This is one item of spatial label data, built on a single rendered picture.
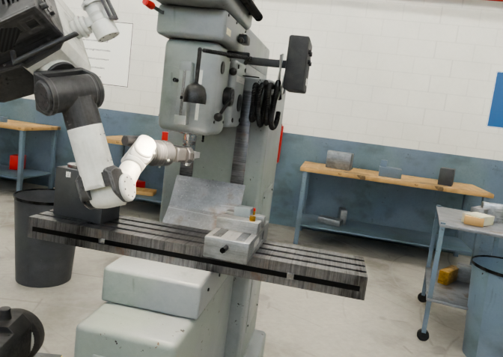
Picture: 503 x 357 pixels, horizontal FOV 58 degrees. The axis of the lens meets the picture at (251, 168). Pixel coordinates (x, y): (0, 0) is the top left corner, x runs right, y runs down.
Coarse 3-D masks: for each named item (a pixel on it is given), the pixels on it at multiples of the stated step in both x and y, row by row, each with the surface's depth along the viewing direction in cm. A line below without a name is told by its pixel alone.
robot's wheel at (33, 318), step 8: (16, 312) 163; (24, 312) 164; (32, 320) 163; (32, 328) 162; (40, 328) 165; (32, 336) 163; (40, 336) 164; (32, 344) 163; (40, 344) 165; (32, 352) 164
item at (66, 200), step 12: (60, 168) 173; (72, 168) 173; (60, 180) 174; (72, 180) 172; (60, 192) 174; (72, 192) 173; (60, 204) 175; (72, 204) 173; (72, 216) 174; (84, 216) 172; (96, 216) 170; (108, 216) 174
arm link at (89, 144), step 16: (80, 128) 115; (96, 128) 117; (80, 144) 116; (96, 144) 117; (80, 160) 117; (96, 160) 117; (80, 176) 119; (96, 176) 117; (112, 176) 118; (128, 176) 124; (80, 192) 120; (128, 192) 122
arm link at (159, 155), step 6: (126, 138) 147; (132, 138) 148; (126, 144) 147; (132, 144) 146; (156, 144) 150; (162, 144) 152; (156, 150) 150; (162, 150) 151; (156, 156) 150; (162, 156) 151; (150, 162) 152; (156, 162) 151; (162, 162) 153
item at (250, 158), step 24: (240, 120) 199; (216, 144) 203; (240, 144) 200; (264, 144) 199; (168, 168) 208; (192, 168) 206; (216, 168) 204; (240, 168) 201; (264, 168) 204; (168, 192) 209; (264, 192) 213; (240, 288) 207; (240, 312) 208; (240, 336) 210
